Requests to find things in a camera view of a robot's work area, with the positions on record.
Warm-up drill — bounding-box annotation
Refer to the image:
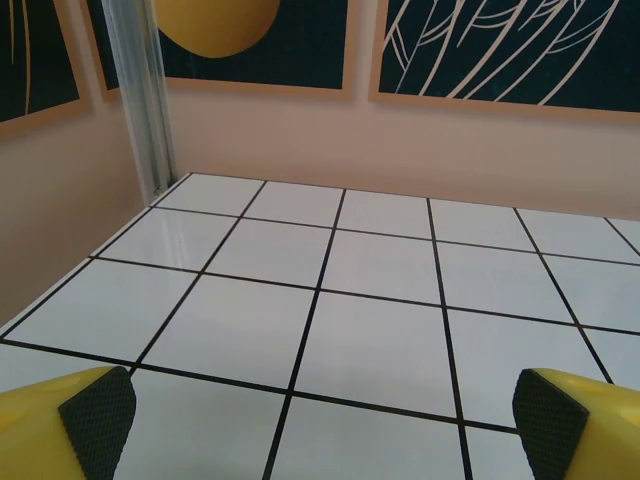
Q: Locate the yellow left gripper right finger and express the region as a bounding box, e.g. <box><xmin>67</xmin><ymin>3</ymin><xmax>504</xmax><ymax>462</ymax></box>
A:
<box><xmin>512</xmin><ymin>368</ymin><xmax>640</xmax><ymax>480</ymax></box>

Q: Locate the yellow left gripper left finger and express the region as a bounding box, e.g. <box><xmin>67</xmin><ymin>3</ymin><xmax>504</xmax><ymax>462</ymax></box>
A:
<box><xmin>0</xmin><ymin>366</ymin><xmax>137</xmax><ymax>480</ymax></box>

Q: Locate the aluminium corner post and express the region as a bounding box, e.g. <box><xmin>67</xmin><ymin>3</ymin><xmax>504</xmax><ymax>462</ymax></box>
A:
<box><xmin>102</xmin><ymin>0</ymin><xmax>177</xmax><ymax>197</ymax></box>

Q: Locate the wall panel with beige circle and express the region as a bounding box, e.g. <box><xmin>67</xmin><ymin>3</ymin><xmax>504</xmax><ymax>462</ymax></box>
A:
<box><xmin>0</xmin><ymin>0</ymin><xmax>91</xmax><ymax>140</ymax></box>

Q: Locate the wall panel with leaf outlines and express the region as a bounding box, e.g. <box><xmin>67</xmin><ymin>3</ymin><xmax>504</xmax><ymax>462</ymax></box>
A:
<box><xmin>368</xmin><ymin>0</ymin><xmax>640</xmax><ymax>124</ymax></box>

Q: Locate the wall panel with orange oval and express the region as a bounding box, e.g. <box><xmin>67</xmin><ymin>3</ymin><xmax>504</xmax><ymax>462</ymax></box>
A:
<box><xmin>87</xmin><ymin>0</ymin><xmax>355</xmax><ymax>105</ymax></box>

